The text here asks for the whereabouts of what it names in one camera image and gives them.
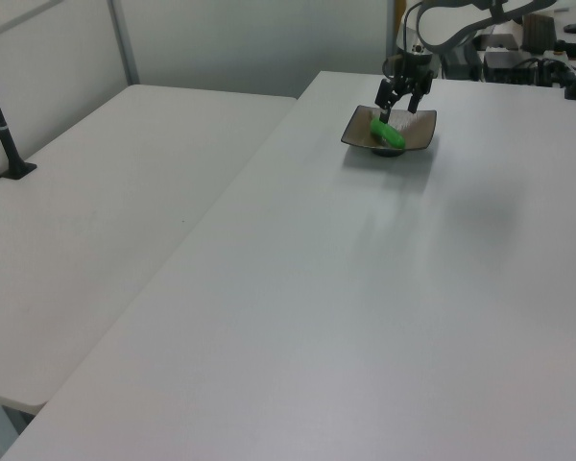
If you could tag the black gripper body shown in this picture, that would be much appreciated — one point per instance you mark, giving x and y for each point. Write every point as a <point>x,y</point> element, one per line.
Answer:
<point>410,67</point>

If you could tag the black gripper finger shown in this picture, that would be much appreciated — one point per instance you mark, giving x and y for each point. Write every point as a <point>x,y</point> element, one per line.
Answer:
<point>383,98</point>
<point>416,98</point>

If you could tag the green chili pepper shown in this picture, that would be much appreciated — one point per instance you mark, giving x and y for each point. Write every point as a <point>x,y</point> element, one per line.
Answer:
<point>389,134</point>

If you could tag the square brown ceramic plate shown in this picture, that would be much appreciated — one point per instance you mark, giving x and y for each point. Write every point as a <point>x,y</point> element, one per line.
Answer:
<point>415,132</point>

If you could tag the black electronics box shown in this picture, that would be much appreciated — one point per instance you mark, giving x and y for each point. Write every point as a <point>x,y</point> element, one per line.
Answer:
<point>506,65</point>

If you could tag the dark ribbed box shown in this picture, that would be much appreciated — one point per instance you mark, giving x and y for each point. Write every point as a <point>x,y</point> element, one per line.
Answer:
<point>538,31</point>

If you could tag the black pole with base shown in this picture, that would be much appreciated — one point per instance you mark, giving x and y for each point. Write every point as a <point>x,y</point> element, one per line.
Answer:
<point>2,129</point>

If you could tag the grey partition post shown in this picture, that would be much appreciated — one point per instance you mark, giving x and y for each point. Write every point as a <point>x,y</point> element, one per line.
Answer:
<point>393,29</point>
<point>125,43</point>

